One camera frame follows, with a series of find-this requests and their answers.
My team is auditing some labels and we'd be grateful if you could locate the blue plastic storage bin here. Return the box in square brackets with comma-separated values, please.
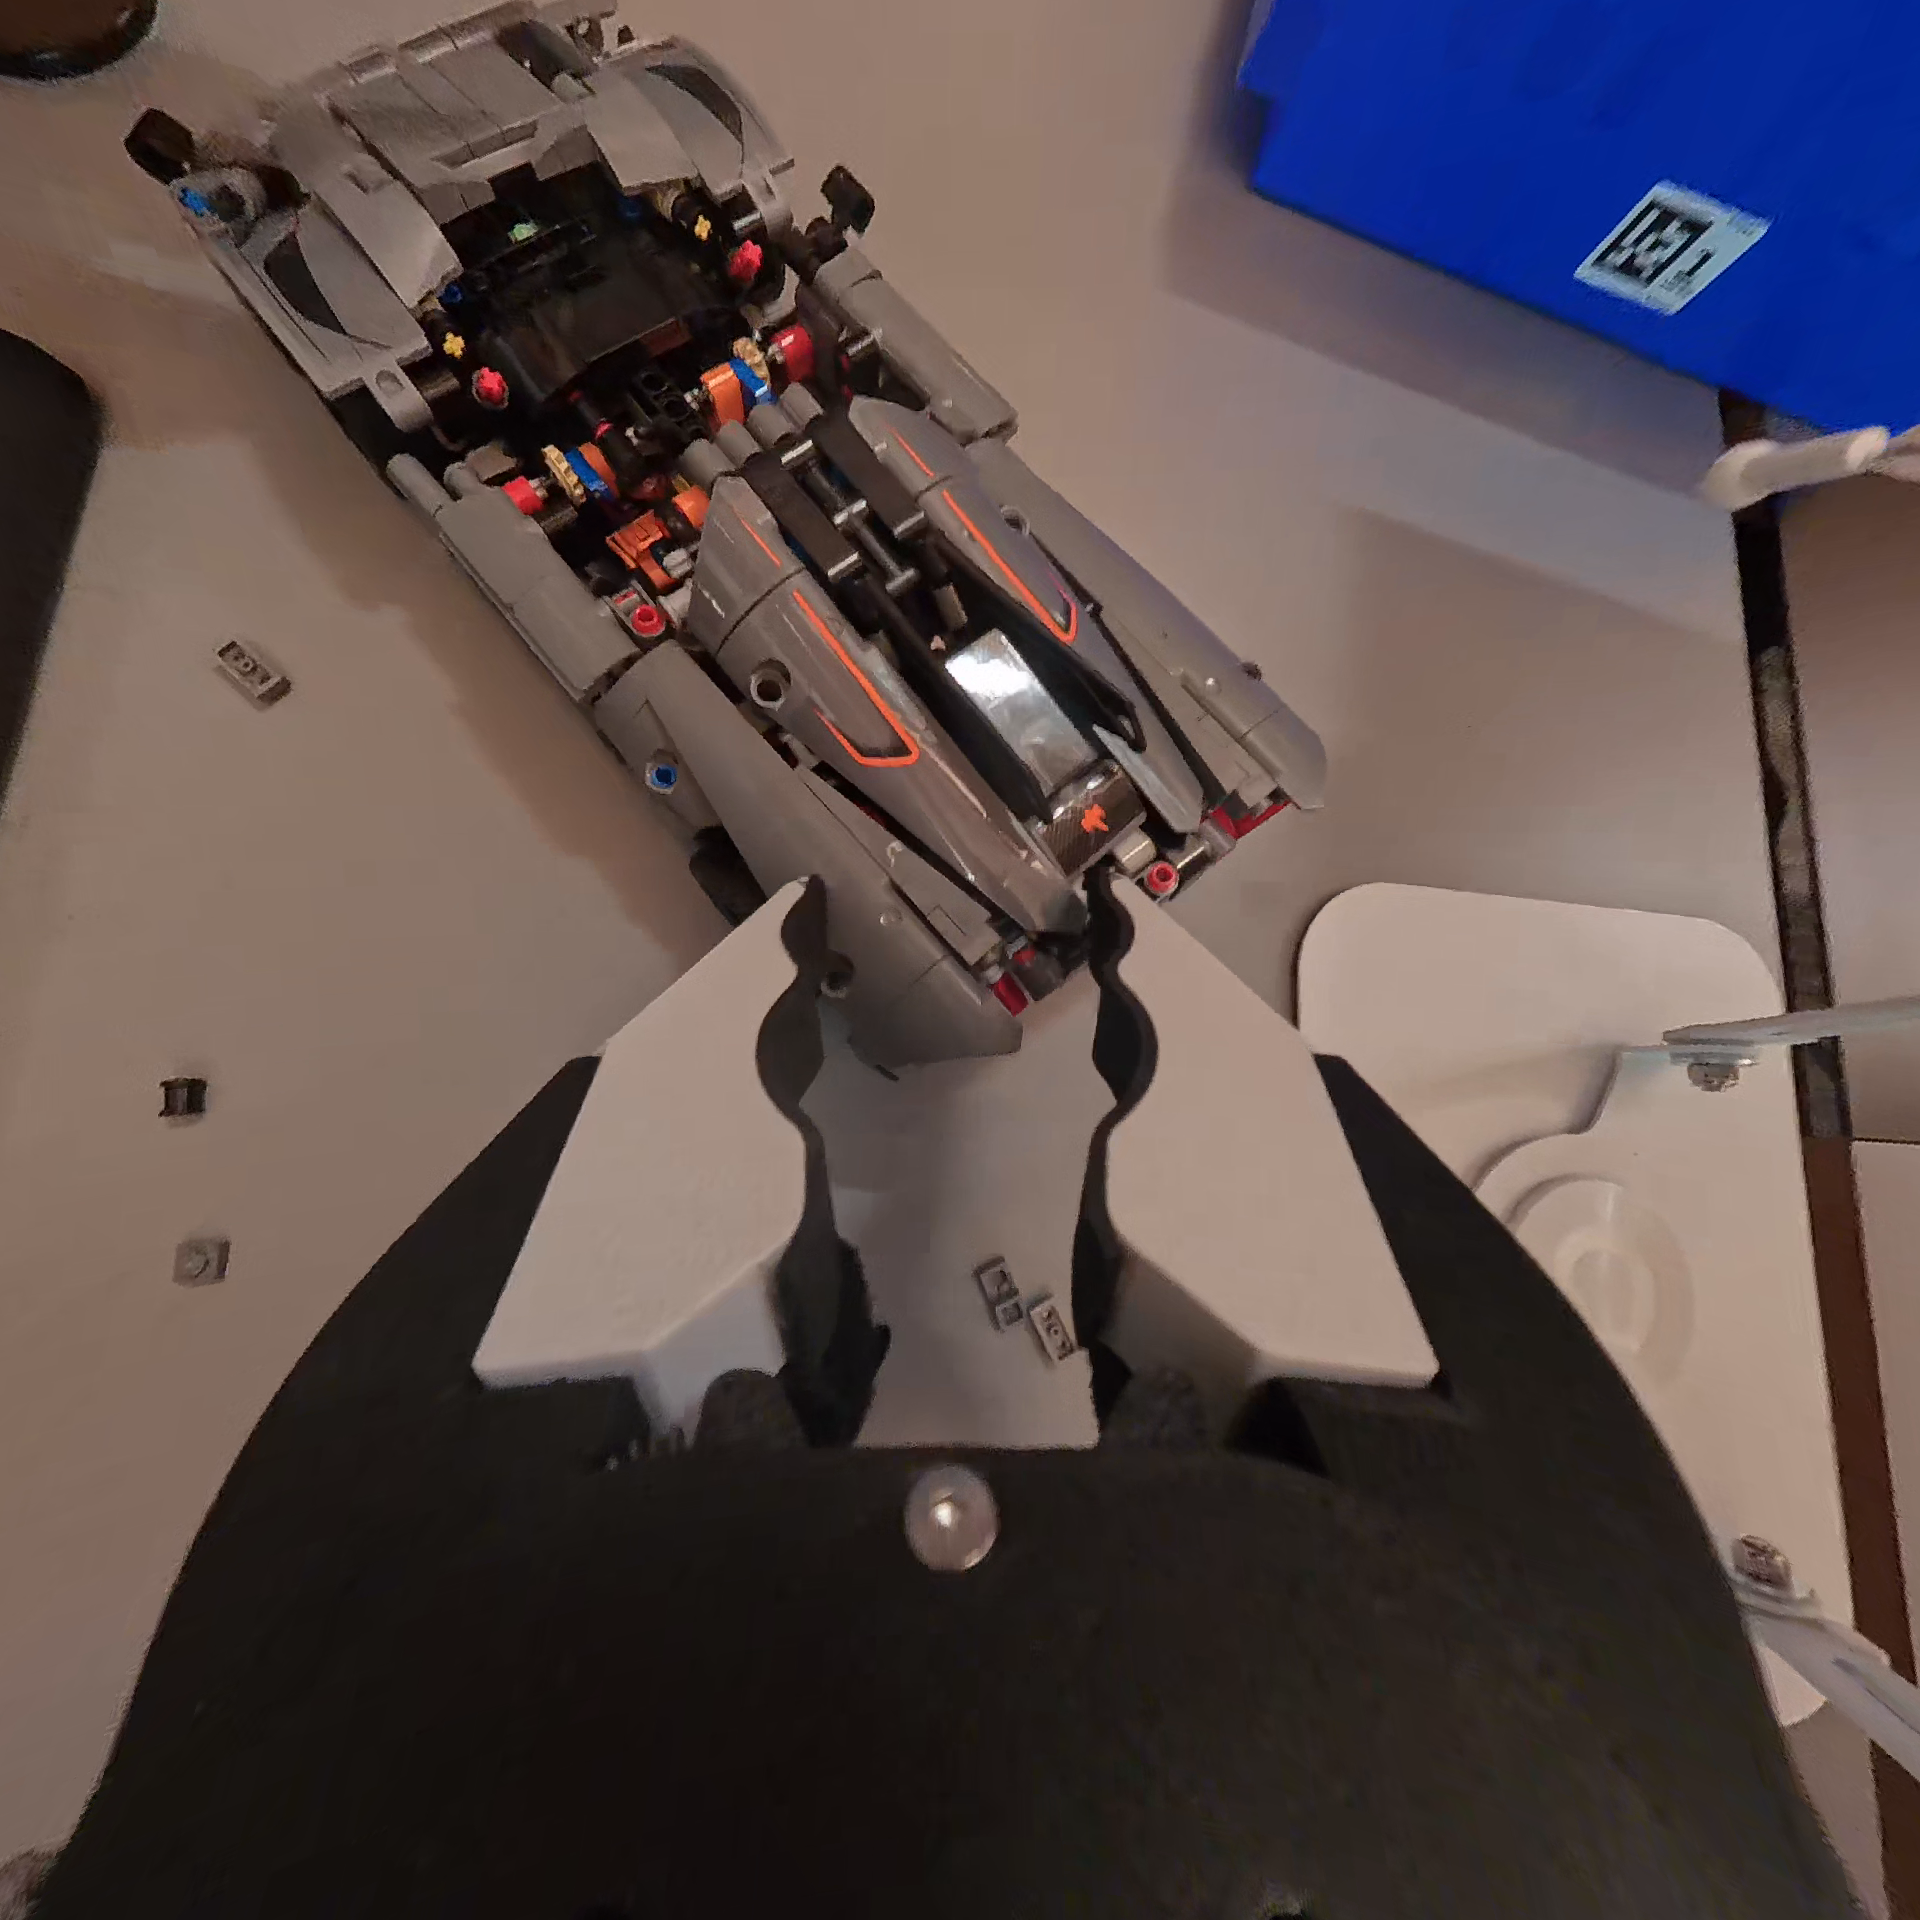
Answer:
[1232, 0, 1920, 437]

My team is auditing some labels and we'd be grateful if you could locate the white lamp base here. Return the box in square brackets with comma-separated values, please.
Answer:
[1296, 422, 1920, 1787]

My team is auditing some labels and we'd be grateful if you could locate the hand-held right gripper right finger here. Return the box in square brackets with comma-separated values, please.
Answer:
[1067, 871, 1441, 1450]

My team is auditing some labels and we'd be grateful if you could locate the black dimpled mat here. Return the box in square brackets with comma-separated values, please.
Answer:
[0, 330, 105, 804]

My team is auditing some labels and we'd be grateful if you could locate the dark round object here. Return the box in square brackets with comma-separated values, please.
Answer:
[0, 0, 160, 77]

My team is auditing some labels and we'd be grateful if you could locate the grey toy brick car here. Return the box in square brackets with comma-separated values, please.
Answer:
[122, 0, 1327, 1074]

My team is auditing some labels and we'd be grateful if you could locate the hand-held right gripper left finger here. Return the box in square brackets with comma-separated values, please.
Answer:
[470, 875, 887, 1445]

